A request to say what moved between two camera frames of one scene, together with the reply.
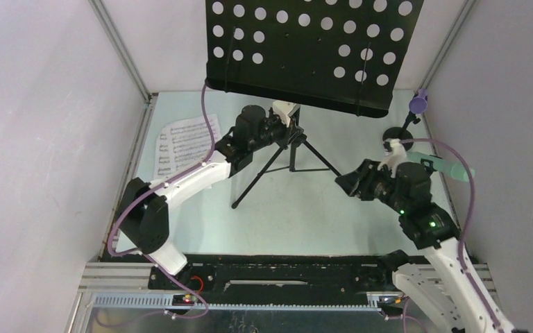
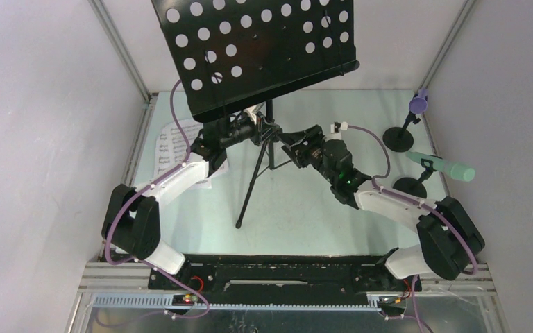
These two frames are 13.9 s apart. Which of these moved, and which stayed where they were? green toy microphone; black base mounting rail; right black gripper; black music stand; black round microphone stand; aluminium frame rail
Moved: black music stand; right black gripper
Stayed: green toy microphone; black round microphone stand; aluminium frame rail; black base mounting rail
